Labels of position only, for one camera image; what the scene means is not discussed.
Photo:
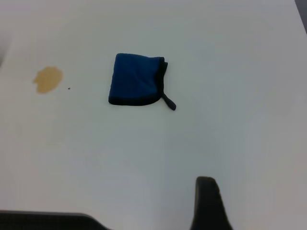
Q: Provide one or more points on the blue microfiber cloth black edge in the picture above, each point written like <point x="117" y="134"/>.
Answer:
<point x="134" y="79"/>

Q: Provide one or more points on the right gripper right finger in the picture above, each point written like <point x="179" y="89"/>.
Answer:
<point x="208" y="206"/>

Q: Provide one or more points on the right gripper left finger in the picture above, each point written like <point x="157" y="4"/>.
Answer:
<point x="48" y="221"/>

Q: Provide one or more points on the brown coffee spill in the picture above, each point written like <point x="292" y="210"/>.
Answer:
<point x="48" y="80"/>

